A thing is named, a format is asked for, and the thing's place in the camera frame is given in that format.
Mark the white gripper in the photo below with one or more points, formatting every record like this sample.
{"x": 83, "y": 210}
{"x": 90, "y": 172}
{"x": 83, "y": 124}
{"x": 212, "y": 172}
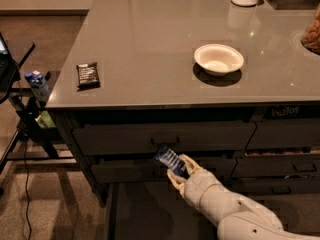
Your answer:
{"x": 196, "y": 186}

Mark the blue rxbar blueberry bar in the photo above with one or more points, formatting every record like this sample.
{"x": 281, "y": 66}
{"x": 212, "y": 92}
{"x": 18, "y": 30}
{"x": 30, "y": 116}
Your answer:
{"x": 170, "y": 159}

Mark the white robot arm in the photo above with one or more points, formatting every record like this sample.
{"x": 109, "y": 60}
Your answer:
{"x": 235, "y": 216}

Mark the open bottom drawer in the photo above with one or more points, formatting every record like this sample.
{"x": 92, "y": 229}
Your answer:
{"x": 153, "y": 211}

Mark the bottom right drawer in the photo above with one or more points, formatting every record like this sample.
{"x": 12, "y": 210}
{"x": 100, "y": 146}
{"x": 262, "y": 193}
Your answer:
{"x": 274, "y": 186}

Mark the middle left drawer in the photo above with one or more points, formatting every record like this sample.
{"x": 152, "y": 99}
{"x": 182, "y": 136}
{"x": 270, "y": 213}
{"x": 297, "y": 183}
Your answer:
{"x": 149, "y": 170}

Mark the top left drawer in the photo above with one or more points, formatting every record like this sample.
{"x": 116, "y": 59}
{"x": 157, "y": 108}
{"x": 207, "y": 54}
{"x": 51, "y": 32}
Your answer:
{"x": 146, "y": 138}

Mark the dark counter cabinet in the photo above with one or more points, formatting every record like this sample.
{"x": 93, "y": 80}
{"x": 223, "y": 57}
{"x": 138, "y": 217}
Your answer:
{"x": 232, "y": 87}

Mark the middle right drawer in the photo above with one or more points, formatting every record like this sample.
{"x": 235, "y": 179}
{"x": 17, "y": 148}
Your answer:
{"x": 276, "y": 166}

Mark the top right drawer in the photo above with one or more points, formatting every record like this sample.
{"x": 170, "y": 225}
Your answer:
{"x": 286, "y": 133}

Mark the dark snack bar on counter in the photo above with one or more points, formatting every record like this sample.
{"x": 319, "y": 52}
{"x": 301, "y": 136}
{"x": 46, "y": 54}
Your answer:
{"x": 88, "y": 76}

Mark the white bowl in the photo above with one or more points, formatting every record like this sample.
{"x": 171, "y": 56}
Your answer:
{"x": 218, "y": 59}

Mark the green packet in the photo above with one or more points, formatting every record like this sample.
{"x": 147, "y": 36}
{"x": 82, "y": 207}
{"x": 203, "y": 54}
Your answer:
{"x": 45, "y": 121}

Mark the black side stand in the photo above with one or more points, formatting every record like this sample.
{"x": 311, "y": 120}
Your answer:
{"x": 25, "y": 105}

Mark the jar of nuts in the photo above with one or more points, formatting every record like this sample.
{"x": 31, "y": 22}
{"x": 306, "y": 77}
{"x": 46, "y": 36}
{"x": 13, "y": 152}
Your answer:
{"x": 311, "y": 36}

